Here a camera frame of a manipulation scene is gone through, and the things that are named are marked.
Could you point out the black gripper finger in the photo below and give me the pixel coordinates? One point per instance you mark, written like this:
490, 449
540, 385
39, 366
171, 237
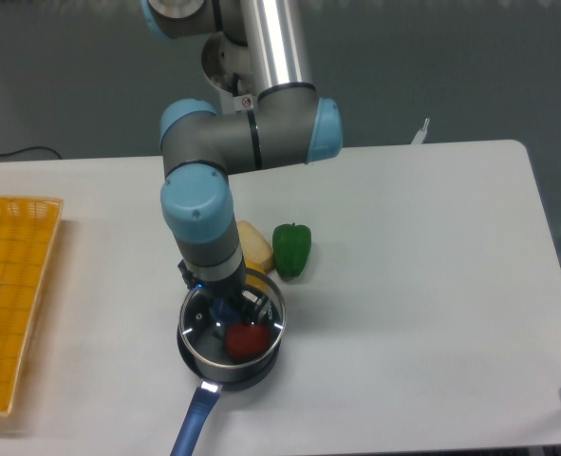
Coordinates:
186, 275
256, 309

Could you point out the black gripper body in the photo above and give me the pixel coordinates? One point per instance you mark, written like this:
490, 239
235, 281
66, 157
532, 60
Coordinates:
229, 289

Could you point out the glass pot lid blue knob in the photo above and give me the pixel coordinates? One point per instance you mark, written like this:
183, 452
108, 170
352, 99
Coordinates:
203, 322

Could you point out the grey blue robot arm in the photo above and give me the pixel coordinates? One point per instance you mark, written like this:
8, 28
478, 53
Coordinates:
201, 148

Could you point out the yellow toy bell pepper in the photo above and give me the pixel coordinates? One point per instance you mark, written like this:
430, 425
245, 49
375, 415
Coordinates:
253, 279

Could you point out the red toy bell pepper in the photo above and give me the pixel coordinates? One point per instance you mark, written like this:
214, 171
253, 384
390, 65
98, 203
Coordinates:
245, 342

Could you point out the toy bread loaf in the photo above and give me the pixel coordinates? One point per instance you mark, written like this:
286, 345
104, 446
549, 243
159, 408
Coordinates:
257, 251

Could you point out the green toy bell pepper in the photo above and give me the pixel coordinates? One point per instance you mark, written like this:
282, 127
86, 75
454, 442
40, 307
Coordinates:
291, 245

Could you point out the yellow woven basket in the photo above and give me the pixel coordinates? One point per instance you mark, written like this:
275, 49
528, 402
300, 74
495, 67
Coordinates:
28, 231

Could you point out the dark pot blue handle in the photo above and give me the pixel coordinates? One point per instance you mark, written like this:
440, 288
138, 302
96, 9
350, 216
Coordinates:
207, 394

